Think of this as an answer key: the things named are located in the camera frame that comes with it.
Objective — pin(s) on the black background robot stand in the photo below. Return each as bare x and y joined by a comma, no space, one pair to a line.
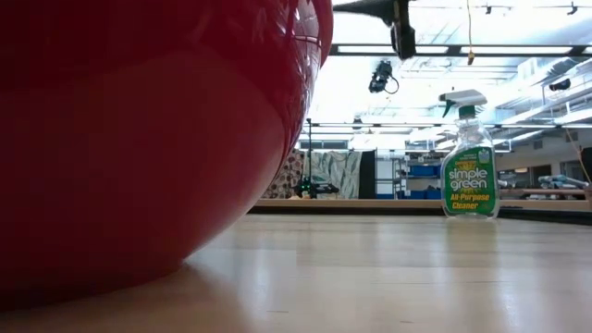
311,187

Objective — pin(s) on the patterned curtain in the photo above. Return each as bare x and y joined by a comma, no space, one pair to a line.
333,173

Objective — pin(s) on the black standing panel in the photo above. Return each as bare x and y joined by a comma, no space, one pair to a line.
367,175

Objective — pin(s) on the long wooden background table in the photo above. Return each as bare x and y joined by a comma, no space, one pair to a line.
370,203

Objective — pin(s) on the blue storage bin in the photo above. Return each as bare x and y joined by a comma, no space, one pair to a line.
423,170

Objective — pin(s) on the red plastic bowl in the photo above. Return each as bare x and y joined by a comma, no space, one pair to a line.
129,148

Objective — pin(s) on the green cleaner spray bottle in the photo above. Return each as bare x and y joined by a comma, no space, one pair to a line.
469,180

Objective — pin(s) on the black ceiling-mounted device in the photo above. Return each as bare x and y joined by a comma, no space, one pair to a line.
560,84

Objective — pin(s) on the black hanging camera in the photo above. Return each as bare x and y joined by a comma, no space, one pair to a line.
381,76

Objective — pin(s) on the black overhead mount bracket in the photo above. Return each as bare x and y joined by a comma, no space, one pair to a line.
401,32

